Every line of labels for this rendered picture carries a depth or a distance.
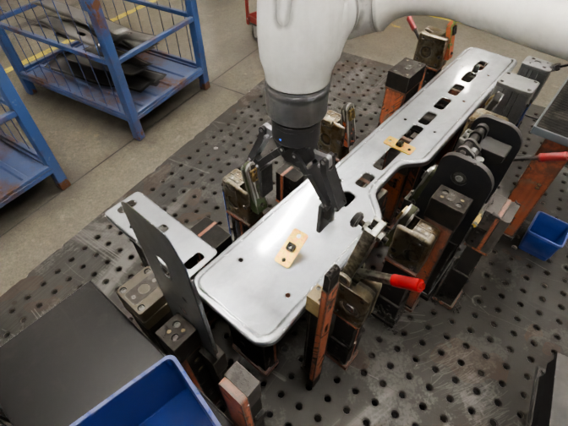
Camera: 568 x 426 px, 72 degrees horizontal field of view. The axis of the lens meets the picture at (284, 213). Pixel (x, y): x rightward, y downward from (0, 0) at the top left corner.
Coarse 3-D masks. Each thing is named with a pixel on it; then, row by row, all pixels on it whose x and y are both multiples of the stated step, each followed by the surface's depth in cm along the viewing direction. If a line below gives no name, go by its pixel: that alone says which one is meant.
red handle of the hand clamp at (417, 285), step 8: (360, 272) 70; (368, 272) 70; (376, 272) 69; (376, 280) 68; (384, 280) 66; (392, 280) 65; (400, 280) 64; (408, 280) 63; (416, 280) 62; (408, 288) 63; (416, 288) 62; (424, 288) 62
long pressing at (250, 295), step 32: (448, 64) 137; (512, 64) 136; (416, 96) 124; (448, 96) 123; (480, 96) 123; (384, 128) 112; (448, 128) 112; (352, 160) 103; (416, 160) 103; (352, 192) 96; (256, 224) 89; (288, 224) 89; (224, 256) 83; (256, 256) 83; (320, 256) 83; (224, 288) 78; (256, 288) 78; (288, 288) 78; (256, 320) 73; (288, 320) 73
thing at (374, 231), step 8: (360, 216) 62; (376, 216) 62; (352, 224) 62; (360, 224) 62; (368, 224) 62; (376, 224) 62; (384, 224) 61; (368, 232) 60; (376, 232) 60; (384, 232) 61; (360, 240) 63; (368, 240) 61; (376, 240) 61; (384, 240) 61; (360, 248) 64; (368, 248) 63; (352, 256) 67; (360, 256) 65; (352, 264) 68; (360, 264) 67; (344, 272) 72; (352, 272) 70
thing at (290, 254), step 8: (296, 232) 83; (288, 240) 83; (296, 240) 82; (304, 240) 82; (288, 248) 81; (296, 248) 82; (280, 256) 82; (288, 256) 82; (296, 256) 81; (280, 264) 81; (288, 264) 81
